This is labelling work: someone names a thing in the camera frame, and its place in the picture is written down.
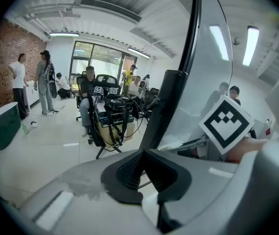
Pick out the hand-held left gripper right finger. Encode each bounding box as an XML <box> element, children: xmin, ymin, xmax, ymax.
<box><xmin>143</xmin><ymin>140</ymin><xmax>279</xmax><ymax>235</ymax></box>

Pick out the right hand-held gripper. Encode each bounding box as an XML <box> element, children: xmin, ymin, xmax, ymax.
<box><xmin>198</xmin><ymin>95</ymin><xmax>255</xmax><ymax>156</ymax></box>

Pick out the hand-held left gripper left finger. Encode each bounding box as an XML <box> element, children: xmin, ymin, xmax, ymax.
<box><xmin>19</xmin><ymin>149</ymin><xmax>166</xmax><ymax>235</ymax></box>

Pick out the cardboard box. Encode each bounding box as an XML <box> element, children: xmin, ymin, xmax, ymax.
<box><xmin>97</xmin><ymin>121</ymin><xmax>135</xmax><ymax>147</ymax></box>

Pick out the black office chair with gear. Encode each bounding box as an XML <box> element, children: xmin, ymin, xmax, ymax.
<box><xmin>88</xmin><ymin>95</ymin><xmax>145</xmax><ymax>160</ymax></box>

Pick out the long ceiling light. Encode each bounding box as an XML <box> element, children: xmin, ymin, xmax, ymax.
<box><xmin>242</xmin><ymin>25</ymin><xmax>260</xmax><ymax>67</ymax></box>
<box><xmin>49</xmin><ymin>32</ymin><xmax>80</xmax><ymax>38</ymax></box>
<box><xmin>127</xmin><ymin>47</ymin><xmax>152</xmax><ymax>59</ymax></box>

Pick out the black plastic crate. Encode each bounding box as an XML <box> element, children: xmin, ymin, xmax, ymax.
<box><xmin>104</xmin><ymin>94</ymin><xmax>134</xmax><ymax>113</ymax></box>

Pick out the black mesh office chair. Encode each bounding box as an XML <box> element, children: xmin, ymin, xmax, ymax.
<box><xmin>96</xmin><ymin>74</ymin><xmax>122</xmax><ymax>91</ymax></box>

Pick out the ceiling air vent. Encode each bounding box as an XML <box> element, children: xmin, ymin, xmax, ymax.
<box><xmin>79</xmin><ymin>0</ymin><xmax>142</xmax><ymax>23</ymax></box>

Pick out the glass window wall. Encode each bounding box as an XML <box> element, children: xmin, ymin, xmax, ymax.
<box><xmin>71</xmin><ymin>41</ymin><xmax>130</xmax><ymax>83</ymax></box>

